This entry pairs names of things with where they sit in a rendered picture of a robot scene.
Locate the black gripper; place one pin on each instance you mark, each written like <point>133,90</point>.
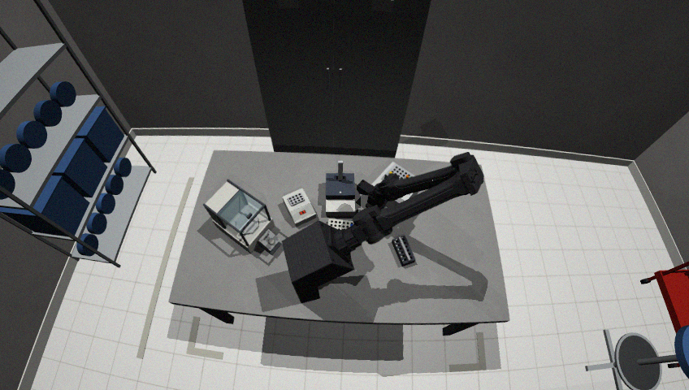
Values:
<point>380,204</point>

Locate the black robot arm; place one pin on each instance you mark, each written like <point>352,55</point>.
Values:
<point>372,224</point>

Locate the white tube rack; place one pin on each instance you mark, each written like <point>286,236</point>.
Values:
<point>339,224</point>

